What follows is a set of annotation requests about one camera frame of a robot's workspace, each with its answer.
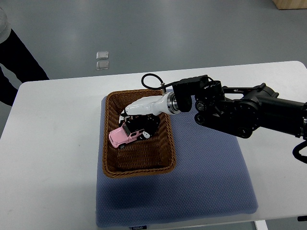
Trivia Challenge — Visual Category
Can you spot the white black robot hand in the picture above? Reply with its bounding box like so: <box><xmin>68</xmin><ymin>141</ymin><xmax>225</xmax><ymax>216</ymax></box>
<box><xmin>119</xmin><ymin>92</ymin><xmax>180</xmax><ymax>125</ymax></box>

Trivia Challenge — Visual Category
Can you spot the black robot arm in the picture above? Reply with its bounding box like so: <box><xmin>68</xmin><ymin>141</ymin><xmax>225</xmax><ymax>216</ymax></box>
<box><xmin>172</xmin><ymin>75</ymin><xmax>307</xmax><ymax>139</ymax></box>

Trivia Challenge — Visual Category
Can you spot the black cable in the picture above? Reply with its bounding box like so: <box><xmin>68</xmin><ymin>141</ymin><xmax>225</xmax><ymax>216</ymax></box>
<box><xmin>141</xmin><ymin>73</ymin><xmax>178</xmax><ymax>93</ymax></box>

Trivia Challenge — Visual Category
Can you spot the pink toy car black roof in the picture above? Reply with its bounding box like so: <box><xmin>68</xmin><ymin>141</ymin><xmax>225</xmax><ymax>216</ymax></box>
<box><xmin>108</xmin><ymin>121</ymin><xmax>147</xmax><ymax>149</ymax></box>

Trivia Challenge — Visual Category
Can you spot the person in dark clothes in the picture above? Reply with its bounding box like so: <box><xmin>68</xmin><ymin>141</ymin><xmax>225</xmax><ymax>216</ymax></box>
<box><xmin>0</xmin><ymin>7</ymin><xmax>50</xmax><ymax>107</ymax></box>

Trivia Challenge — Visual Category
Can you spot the upper clear floor tile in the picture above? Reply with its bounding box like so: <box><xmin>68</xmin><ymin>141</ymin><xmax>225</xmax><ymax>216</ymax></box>
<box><xmin>96</xmin><ymin>51</ymin><xmax>109</xmax><ymax>60</ymax></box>

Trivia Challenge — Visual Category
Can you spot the clear floor tile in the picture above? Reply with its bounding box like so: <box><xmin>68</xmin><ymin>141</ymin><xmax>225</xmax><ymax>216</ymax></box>
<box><xmin>96</xmin><ymin>60</ymin><xmax>109</xmax><ymax>70</ymax></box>
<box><xmin>96</xmin><ymin>51</ymin><xmax>109</xmax><ymax>60</ymax></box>

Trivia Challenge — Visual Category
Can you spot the blue fabric cushion mat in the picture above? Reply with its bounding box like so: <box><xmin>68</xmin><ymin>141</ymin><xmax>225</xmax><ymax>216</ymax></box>
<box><xmin>96</xmin><ymin>110</ymin><xmax>258</xmax><ymax>228</ymax></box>

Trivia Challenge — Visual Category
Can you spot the wooden box corner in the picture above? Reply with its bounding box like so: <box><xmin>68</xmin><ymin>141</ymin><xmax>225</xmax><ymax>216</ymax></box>
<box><xmin>273</xmin><ymin>0</ymin><xmax>307</xmax><ymax>10</ymax></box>

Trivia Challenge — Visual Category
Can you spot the brown wicker basket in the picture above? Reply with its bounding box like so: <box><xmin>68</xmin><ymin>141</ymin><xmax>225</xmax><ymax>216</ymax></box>
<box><xmin>101</xmin><ymin>89</ymin><xmax>177</xmax><ymax>178</ymax></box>

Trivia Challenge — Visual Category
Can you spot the white table leg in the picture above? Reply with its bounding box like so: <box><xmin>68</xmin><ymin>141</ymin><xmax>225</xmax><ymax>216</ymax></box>
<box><xmin>254</xmin><ymin>220</ymin><xmax>268</xmax><ymax>230</ymax></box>

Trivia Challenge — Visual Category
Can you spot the lower clear floor tile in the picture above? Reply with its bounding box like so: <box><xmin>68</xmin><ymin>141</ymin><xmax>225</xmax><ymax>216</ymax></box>
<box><xmin>96</xmin><ymin>60</ymin><xmax>109</xmax><ymax>70</ymax></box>

